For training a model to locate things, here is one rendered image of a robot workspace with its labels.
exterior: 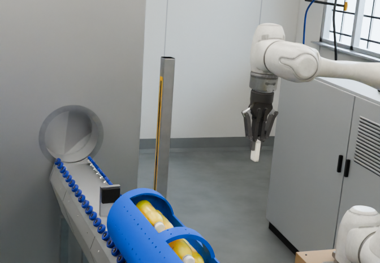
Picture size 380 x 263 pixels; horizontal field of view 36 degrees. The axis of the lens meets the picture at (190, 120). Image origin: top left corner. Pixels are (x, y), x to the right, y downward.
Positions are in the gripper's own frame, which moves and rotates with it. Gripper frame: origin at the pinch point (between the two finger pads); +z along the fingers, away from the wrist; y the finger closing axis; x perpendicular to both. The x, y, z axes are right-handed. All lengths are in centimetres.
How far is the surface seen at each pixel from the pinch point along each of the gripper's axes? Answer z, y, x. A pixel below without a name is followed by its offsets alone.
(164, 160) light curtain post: 45, 19, 117
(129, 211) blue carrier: 40, -25, 48
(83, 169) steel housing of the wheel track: 67, -10, 173
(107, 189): 52, -17, 103
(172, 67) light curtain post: -6, 19, 118
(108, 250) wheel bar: 67, -26, 69
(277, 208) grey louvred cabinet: 130, 169, 221
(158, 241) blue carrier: 39.0, -24.1, 18.8
